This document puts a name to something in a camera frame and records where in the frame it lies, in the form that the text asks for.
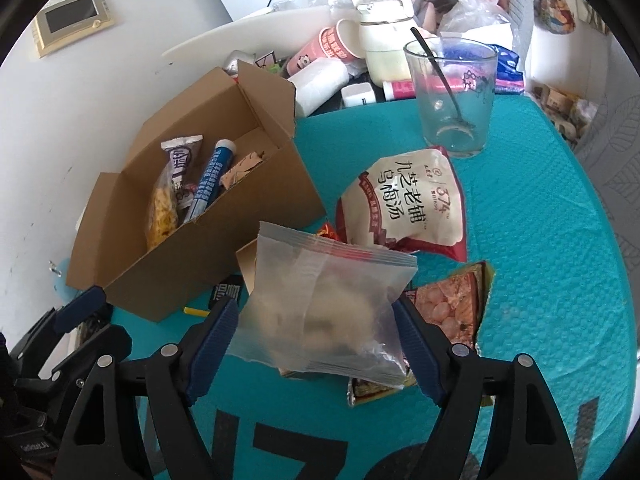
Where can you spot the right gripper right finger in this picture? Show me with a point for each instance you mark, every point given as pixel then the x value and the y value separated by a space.
pixel 527 438

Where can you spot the yellow crisps clear bag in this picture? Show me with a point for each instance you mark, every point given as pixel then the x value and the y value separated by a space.
pixel 162 218

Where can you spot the white charger cube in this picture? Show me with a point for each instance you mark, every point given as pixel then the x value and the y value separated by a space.
pixel 354 95

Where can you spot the light blue robot figure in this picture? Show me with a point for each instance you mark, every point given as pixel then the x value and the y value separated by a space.
pixel 58 271

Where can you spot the green candy yellow stick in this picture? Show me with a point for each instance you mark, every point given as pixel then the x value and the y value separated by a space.
pixel 196 312

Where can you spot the white paper roll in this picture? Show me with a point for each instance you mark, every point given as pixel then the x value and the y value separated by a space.
pixel 317 83

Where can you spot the white foam board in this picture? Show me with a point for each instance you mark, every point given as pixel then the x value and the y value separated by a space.
pixel 282 32

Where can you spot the green brown nut bag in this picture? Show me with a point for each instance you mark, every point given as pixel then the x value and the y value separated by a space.
pixel 456 304

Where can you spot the gold window box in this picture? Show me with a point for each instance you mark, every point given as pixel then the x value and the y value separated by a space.
pixel 247 258

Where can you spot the cream water jug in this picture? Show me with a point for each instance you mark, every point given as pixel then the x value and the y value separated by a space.
pixel 384 30

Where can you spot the pink tablet tube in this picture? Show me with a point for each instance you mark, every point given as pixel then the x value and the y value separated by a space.
pixel 404 90

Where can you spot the red gold snack packet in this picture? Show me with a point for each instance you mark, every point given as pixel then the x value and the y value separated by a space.
pixel 327 231

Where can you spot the gold wall intercom panel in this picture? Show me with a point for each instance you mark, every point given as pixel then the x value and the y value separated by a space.
pixel 61 24

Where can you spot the brown cardboard box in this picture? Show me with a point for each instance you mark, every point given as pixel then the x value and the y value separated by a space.
pixel 255 110

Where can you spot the blue tablet tube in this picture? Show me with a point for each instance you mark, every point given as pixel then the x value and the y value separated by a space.
pixel 208 187

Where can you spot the purple silver snack packet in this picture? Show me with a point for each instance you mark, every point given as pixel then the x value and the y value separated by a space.
pixel 182 152

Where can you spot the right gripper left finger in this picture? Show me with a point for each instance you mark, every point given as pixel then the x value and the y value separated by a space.
pixel 103 439

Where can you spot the teal printed table mat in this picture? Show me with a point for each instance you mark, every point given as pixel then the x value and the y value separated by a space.
pixel 560 293

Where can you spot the black spoon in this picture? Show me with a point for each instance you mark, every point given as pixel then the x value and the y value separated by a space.
pixel 459 121

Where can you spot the frosted zip bag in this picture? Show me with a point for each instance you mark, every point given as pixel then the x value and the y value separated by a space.
pixel 322 306

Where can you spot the white red plum soup bag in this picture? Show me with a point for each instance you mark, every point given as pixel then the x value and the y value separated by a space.
pixel 411 202

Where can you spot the pink panda paper cups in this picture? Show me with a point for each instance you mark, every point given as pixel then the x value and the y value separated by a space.
pixel 340 41

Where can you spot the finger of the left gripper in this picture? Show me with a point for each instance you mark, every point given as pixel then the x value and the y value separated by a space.
pixel 42 338
pixel 112 341

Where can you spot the clear drinking glass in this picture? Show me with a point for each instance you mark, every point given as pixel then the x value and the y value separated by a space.
pixel 476 65

